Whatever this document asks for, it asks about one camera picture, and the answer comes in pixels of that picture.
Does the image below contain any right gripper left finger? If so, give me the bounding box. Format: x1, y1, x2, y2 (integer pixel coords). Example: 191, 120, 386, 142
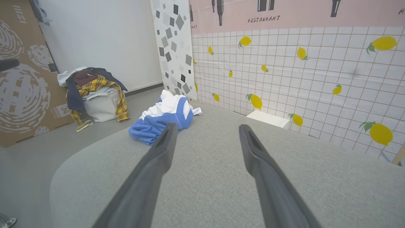
92, 123, 179, 228

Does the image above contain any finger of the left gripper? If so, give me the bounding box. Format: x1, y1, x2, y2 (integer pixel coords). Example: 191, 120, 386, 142
0, 59, 20, 72

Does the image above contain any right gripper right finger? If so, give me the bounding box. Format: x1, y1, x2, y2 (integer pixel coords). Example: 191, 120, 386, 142
239, 124, 322, 228

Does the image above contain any blue and white garment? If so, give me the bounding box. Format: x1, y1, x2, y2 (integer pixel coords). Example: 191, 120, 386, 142
128, 90, 203, 146

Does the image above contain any plain white garment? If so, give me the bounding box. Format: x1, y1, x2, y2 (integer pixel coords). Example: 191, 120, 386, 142
58, 66, 87, 87

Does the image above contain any navy blue garment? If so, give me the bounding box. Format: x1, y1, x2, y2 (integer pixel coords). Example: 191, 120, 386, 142
66, 67, 128, 112

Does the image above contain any maroon garment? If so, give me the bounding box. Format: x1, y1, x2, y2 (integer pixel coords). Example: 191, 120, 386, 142
74, 70, 98, 86

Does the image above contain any printed brown cardboard box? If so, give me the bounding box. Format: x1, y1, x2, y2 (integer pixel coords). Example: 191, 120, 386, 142
0, 0, 75, 148

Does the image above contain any white flat sheet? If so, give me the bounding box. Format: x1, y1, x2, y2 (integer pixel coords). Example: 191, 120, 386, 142
246, 110, 290, 128

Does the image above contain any pale yellow slipper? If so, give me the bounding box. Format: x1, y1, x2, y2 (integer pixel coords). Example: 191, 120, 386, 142
76, 120, 94, 132

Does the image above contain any white laundry basket with clothes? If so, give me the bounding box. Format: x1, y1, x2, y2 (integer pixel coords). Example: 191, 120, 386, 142
66, 75, 131, 125

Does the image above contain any lemon tile pattern backdrop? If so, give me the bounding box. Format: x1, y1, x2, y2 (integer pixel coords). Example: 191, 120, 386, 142
189, 0, 405, 165

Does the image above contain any white panel with grey squares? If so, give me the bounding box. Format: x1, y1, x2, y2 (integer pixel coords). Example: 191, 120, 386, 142
149, 0, 198, 100

